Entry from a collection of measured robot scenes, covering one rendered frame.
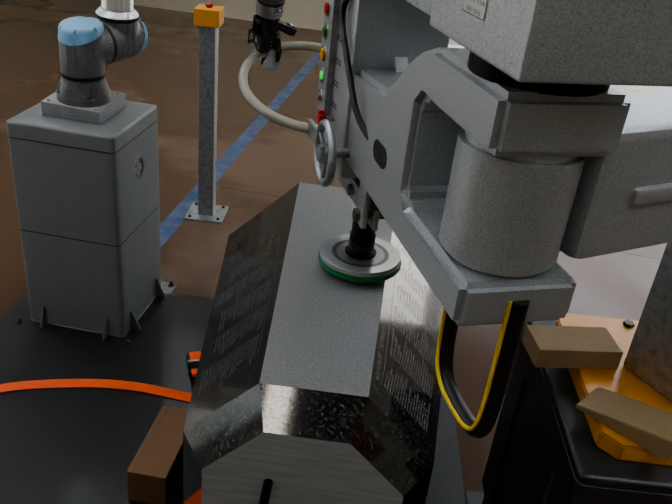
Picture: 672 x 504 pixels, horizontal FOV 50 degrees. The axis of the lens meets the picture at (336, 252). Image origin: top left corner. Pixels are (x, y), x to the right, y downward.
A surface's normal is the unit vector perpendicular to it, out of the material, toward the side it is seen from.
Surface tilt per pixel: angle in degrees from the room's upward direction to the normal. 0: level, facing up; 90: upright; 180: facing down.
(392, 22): 90
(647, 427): 11
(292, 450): 90
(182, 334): 0
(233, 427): 53
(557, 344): 0
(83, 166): 90
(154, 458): 0
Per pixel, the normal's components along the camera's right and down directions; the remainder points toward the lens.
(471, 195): -0.77, 0.24
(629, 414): -0.04, -0.93
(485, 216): -0.53, 0.37
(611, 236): 0.44, 0.47
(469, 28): -0.97, 0.04
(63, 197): -0.18, 0.46
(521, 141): 0.24, 0.49
